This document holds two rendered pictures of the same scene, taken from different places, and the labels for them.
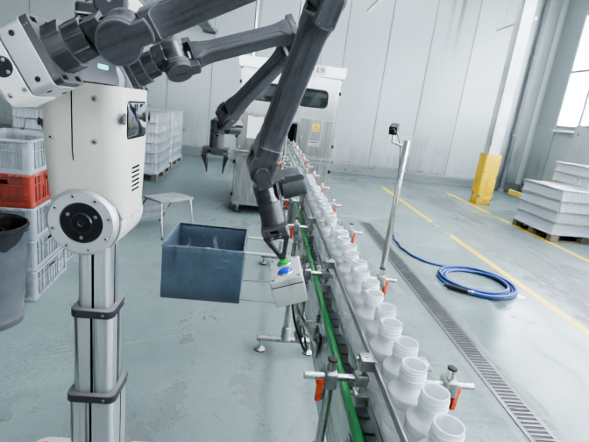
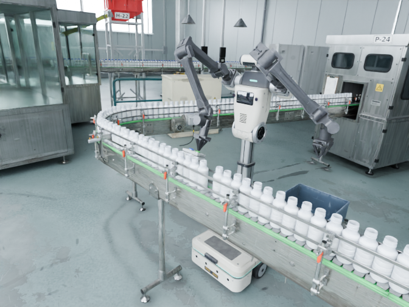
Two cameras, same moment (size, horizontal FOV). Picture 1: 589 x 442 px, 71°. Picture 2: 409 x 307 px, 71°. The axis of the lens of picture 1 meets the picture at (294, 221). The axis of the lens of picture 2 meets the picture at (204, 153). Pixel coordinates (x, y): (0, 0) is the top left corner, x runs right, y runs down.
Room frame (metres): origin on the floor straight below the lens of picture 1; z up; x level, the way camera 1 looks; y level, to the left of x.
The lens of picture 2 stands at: (2.32, -1.06, 1.74)
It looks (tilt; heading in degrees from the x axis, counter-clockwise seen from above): 20 degrees down; 139
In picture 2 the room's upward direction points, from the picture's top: 2 degrees clockwise
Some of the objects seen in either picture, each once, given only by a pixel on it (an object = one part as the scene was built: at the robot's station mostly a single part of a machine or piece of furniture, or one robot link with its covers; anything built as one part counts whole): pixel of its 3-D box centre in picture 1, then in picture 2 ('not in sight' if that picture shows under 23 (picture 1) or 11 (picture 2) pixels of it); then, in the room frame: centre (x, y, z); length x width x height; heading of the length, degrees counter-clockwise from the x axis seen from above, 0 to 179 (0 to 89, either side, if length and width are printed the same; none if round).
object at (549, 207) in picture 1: (569, 212); not in sight; (6.88, -4.55, 0.42); 1.23 x 1.04 x 0.83; 97
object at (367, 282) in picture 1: (365, 315); (156, 153); (0.82, -0.18, 1.08); 0.06 x 0.06 x 0.17
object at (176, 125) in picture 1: (154, 135); not in sight; (9.17, 3.30, 0.59); 1.25 x 1.03 x 1.17; 6
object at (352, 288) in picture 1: (356, 302); (163, 156); (0.88, -0.17, 1.08); 0.06 x 0.06 x 0.17
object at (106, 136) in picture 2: not in sight; (102, 150); (0.24, -0.31, 0.96); 0.23 x 0.10 x 0.27; 95
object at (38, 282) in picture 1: (23, 268); not in sight; (2.82, 1.96, 0.11); 0.61 x 0.41 x 0.22; 11
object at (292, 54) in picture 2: not in sight; (280, 82); (-2.23, 5.31, 0.96); 0.82 x 0.50 x 1.91; 77
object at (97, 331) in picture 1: (98, 366); (243, 185); (1.00, 0.49, 0.74); 0.11 x 0.11 x 0.40; 5
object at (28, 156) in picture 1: (17, 149); not in sight; (2.82, 1.96, 1.00); 0.61 x 0.41 x 0.22; 12
